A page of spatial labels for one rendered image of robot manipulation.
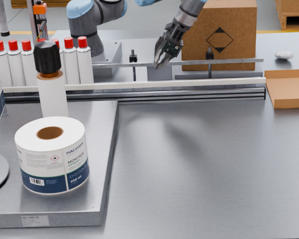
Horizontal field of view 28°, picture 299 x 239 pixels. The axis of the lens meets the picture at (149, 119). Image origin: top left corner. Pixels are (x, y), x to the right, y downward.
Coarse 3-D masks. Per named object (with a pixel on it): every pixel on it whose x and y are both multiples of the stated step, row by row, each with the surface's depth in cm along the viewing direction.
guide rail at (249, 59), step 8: (96, 64) 229; (104, 64) 229; (112, 64) 229; (120, 64) 228; (128, 64) 228; (136, 64) 228; (144, 64) 228; (152, 64) 228; (168, 64) 228; (176, 64) 228; (184, 64) 228
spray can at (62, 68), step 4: (52, 40) 220; (56, 40) 220; (56, 44) 219; (60, 52) 221; (60, 56) 221; (64, 64) 225; (60, 68) 223; (64, 68) 225; (64, 72) 225; (64, 76) 226; (64, 80) 226
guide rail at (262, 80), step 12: (72, 84) 225; (84, 84) 225; (96, 84) 224; (108, 84) 224; (120, 84) 224; (132, 84) 224; (144, 84) 224; (156, 84) 223; (168, 84) 223; (180, 84) 223; (192, 84) 223; (204, 84) 223; (216, 84) 223
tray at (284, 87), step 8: (264, 72) 238; (272, 72) 238; (280, 72) 238; (288, 72) 238; (296, 72) 238; (272, 80) 238; (280, 80) 238; (288, 80) 237; (296, 80) 237; (272, 88) 232; (280, 88) 231; (288, 88) 231; (296, 88) 231; (272, 96) 226; (280, 96) 225; (288, 96) 225; (296, 96) 225; (280, 104) 217; (288, 104) 216; (296, 104) 216
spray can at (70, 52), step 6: (66, 42) 220; (72, 42) 221; (66, 48) 222; (72, 48) 222; (66, 54) 222; (72, 54) 222; (66, 60) 223; (72, 60) 223; (66, 66) 224; (72, 66) 224; (78, 66) 227; (66, 72) 226; (72, 72) 225; (78, 72) 227; (66, 78) 228; (72, 78) 226; (78, 78) 228
